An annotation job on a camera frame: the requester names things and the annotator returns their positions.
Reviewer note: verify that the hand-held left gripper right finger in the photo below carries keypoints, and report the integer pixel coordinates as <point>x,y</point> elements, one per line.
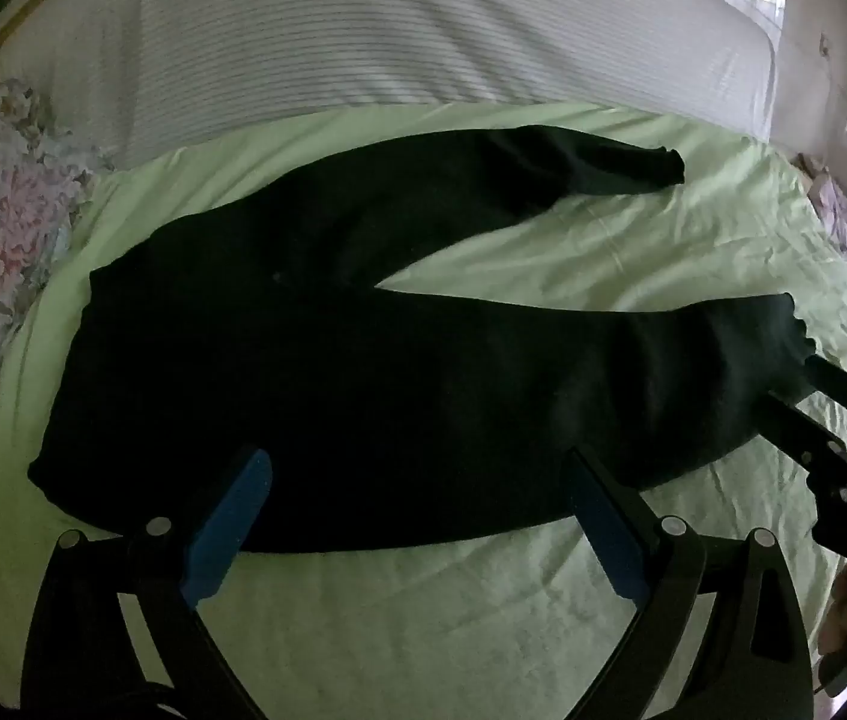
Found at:
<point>603,532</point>

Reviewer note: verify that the light green bed sheet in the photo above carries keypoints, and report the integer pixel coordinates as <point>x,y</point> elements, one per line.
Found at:
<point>468,615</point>

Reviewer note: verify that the pink floral cloth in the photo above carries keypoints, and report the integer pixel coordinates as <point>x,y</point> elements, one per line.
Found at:
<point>836,210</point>

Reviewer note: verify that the floral pillow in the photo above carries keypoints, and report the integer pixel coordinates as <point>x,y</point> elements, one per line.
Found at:
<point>3,225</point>

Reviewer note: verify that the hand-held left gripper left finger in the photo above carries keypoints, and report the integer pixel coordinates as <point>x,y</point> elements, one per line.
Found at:
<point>232,517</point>

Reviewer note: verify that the white striped mattress cover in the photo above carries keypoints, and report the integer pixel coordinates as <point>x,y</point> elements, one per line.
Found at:
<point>393,37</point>

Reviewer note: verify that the black pants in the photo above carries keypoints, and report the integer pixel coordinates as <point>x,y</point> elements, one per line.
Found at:
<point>318,390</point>

